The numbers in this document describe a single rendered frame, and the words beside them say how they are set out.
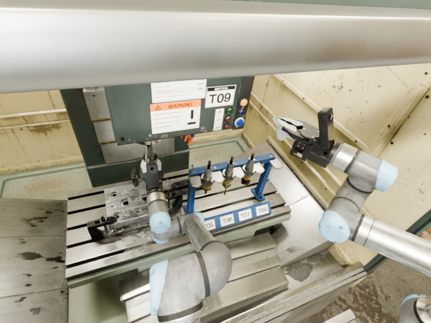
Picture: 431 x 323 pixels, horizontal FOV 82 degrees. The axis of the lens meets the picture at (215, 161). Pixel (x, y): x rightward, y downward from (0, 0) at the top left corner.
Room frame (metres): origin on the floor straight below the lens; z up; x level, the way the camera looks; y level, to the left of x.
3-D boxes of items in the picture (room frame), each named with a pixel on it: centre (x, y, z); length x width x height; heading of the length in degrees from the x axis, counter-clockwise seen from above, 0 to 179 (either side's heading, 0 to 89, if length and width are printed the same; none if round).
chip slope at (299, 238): (1.10, -0.29, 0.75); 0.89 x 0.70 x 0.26; 27
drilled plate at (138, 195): (0.78, 0.39, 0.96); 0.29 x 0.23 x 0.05; 117
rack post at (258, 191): (1.02, -0.29, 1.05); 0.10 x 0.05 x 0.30; 27
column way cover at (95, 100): (1.20, 0.50, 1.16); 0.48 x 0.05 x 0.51; 117
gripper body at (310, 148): (0.61, -0.29, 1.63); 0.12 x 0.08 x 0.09; 57
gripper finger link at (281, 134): (0.65, -0.19, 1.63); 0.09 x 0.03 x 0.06; 57
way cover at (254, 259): (0.54, -0.07, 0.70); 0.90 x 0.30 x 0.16; 117
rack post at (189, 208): (0.82, 0.10, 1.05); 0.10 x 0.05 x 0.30; 27
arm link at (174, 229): (0.55, 0.17, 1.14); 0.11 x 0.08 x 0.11; 115
